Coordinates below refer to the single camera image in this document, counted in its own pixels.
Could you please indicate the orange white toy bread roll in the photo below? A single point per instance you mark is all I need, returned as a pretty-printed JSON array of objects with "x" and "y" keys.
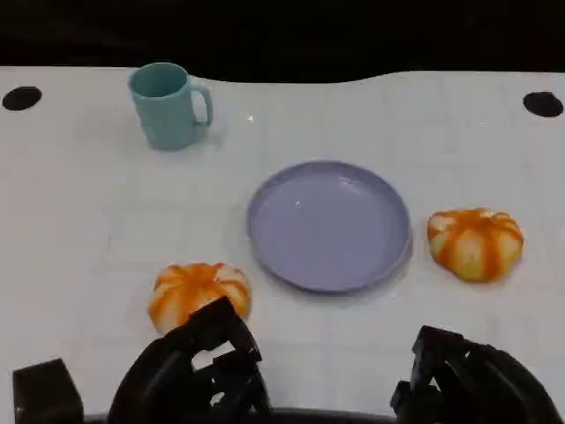
[
  {"x": 474, "y": 245},
  {"x": 194, "y": 287}
]

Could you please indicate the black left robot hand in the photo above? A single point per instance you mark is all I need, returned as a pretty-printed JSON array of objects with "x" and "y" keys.
[{"x": 159, "y": 380}]

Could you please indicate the pale green mug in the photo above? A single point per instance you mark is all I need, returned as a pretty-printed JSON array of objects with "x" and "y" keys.
[{"x": 164, "y": 110}]

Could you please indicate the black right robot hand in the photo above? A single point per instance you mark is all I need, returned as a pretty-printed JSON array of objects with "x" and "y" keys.
[{"x": 476, "y": 380}]

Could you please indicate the lilac plate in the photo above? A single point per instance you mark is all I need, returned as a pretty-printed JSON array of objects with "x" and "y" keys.
[{"x": 329, "y": 227}]

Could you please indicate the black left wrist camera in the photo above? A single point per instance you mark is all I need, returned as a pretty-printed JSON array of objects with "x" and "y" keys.
[{"x": 46, "y": 393}]

